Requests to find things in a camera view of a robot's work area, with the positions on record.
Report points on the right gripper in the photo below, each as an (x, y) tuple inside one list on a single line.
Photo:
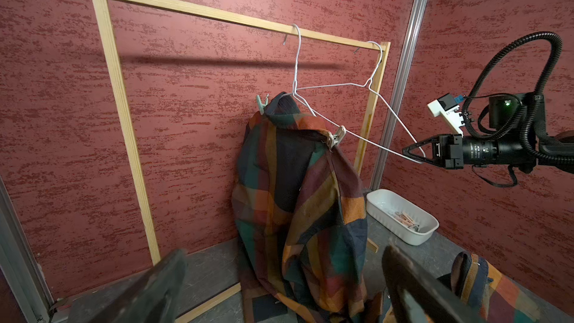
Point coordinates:
[(447, 151)]

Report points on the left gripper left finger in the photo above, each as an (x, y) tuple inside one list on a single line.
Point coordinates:
[(153, 297)]

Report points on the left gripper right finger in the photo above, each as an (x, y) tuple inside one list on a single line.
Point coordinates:
[(416, 296)]

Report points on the plaid shirt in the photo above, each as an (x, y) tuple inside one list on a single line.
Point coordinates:
[(488, 292), (300, 213)]

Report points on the white clothespin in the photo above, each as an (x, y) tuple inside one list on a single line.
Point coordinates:
[(335, 139)]

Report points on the grey clothespin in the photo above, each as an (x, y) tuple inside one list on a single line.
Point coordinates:
[(262, 103)]

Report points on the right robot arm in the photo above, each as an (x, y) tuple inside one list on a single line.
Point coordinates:
[(510, 130)]

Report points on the clothespins in tray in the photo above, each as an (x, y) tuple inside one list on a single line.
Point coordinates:
[(407, 221)]

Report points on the white plastic tray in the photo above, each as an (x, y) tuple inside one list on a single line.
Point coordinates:
[(382, 203)]

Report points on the wooden clothes rack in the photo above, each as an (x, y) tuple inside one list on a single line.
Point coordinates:
[(107, 35)]

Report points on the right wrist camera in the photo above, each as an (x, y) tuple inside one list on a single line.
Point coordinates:
[(448, 108)]

